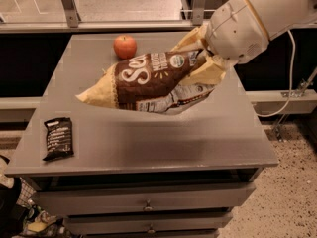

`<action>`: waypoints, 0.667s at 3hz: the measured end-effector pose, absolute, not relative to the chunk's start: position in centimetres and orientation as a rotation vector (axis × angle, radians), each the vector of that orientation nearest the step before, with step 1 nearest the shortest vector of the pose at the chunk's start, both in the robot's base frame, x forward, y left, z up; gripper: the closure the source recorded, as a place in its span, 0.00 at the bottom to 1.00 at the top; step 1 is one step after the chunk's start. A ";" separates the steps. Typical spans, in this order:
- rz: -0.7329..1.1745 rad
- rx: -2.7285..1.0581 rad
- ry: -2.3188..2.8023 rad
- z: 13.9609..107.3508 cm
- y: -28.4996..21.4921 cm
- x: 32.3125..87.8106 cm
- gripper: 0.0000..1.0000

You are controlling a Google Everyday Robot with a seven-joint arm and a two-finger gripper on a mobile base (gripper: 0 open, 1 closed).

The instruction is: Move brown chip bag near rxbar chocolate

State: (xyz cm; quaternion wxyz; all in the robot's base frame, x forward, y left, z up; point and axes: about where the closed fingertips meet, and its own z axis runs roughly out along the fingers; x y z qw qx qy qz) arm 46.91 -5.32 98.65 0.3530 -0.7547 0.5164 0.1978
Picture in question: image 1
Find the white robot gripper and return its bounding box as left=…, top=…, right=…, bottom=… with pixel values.
left=171, top=0, right=269, bottom=86

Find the brown chip bag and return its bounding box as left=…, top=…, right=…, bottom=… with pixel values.
left=77, top=50, right=214, bottom=115

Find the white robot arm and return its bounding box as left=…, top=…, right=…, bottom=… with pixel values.
left=174, top=0, right=316, bottom=86

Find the black rxbar chocolate wrapper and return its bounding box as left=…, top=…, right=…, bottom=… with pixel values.
left=44, top=117, right=74, bottom=162

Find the red apple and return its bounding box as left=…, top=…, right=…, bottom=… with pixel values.
left=113, top=35, right=137, bottom=60

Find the grey drawer cabinet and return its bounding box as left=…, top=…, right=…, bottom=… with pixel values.
left=7, top=34, right=277, bottom=238

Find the upper drawer metal knob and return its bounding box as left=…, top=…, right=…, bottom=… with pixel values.
left=143, top=200, right=154, bottom=212

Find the drawer metal knob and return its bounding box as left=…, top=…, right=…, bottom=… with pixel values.
left=147, top=225, right=156, bottom=234
left=143, top=200, right=154, bottom=212

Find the lower drawer metal knob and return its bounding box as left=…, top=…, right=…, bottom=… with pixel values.
left=147, top=225, right=156, bottom=234

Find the clutter pile lower left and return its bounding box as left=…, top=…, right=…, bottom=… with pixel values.
left=0, top=154, right=72, bottom=238

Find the white cable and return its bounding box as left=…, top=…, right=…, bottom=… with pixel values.
left=257, top=29, right=296, bottom=119

